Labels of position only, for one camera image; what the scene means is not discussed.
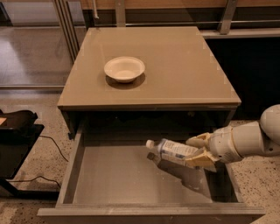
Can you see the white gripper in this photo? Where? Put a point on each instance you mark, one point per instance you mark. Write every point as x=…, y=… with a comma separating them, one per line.
x=220, y=143

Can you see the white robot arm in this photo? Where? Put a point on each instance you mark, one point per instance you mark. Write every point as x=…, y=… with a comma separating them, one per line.
x=259, y=138

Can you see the blue plastic water bottle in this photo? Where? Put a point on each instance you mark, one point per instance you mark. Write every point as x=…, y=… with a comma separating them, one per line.
x=174, y=152

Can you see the black equipment stand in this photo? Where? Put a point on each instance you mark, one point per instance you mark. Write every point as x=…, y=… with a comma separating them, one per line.
x=18, y=134

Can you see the open grey top drawer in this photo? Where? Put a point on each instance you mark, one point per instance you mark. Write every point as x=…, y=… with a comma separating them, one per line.
x=112, y=178

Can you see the white paper bowl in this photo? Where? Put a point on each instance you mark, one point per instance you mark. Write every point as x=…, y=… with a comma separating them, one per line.
x=124, y=69

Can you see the sliding glass door frame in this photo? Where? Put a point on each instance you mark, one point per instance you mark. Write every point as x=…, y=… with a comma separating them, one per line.
x=66, y=24

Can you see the metal shelf frame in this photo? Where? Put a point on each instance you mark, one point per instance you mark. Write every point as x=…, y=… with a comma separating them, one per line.
x=217, y=19

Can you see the grey drawer cabinet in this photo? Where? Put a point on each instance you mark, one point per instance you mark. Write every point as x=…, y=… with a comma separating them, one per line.
x=181, y=73

